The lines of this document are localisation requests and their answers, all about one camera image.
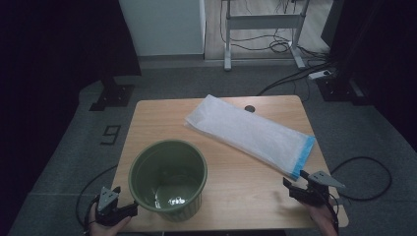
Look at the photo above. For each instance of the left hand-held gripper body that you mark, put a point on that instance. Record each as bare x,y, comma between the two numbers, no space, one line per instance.
106,209

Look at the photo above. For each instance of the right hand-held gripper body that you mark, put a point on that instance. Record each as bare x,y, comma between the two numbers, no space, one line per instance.
314,195

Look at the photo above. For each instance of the green plastic bin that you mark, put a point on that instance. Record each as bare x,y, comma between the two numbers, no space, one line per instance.
164,164

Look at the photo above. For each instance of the white blue-edged plastic bag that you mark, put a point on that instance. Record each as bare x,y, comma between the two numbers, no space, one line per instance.
249,134

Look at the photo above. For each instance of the person's left hand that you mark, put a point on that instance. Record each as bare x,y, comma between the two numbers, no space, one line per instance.
105,230

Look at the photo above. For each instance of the person's right hand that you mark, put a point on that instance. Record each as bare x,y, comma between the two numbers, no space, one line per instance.
324,218

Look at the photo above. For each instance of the grey tape piece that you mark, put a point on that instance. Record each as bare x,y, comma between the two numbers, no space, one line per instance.
340,200

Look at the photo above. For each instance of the dark round table grommet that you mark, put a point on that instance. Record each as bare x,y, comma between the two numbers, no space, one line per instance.
249,108

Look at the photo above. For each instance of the black stand base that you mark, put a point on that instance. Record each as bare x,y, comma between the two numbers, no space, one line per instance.
341,90
113,95

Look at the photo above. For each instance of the white power strip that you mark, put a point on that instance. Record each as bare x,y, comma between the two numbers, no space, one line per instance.
319,74

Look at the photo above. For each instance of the black curtain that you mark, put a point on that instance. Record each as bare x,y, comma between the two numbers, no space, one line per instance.
377,49
49,49

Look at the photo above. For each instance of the white-framed desk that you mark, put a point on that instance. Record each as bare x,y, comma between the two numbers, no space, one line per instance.
262,22

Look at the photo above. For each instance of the white partition panel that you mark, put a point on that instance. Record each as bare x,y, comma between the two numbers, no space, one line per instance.
164,26

